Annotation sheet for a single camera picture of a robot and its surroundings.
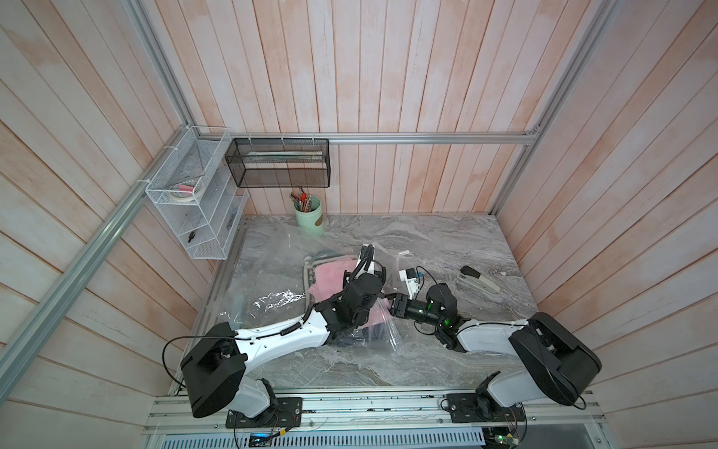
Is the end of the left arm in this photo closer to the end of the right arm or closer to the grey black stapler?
the end of the right arm

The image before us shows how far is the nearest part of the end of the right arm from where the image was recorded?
28.6 inches

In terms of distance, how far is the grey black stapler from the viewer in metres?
0.97

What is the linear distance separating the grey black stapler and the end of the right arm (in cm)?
32

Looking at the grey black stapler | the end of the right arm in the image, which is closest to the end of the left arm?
the end of the right arm
